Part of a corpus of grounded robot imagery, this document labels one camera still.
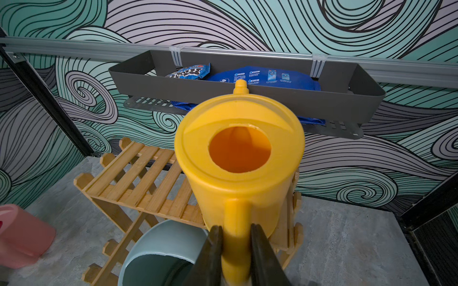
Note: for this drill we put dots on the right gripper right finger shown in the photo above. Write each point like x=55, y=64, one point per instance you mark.
x=265, y=268

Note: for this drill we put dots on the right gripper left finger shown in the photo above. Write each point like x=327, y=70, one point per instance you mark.
x=207, y=271

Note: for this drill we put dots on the light blue watering can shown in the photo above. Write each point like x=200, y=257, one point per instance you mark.
x=163, y=256

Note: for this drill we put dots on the yellow watering can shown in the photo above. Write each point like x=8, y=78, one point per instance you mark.
x=240, y=153

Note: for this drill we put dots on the pink watering can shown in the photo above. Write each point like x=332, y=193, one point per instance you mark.
x=24, y=238

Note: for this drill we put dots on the wooden slatted shelf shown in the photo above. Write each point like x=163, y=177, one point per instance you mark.
x=134, y=187

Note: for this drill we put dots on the blue snack bag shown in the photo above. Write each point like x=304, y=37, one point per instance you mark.
x=265, y=77

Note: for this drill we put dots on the aluminium wall rail back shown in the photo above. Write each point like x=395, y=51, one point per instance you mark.
x=421, y=73

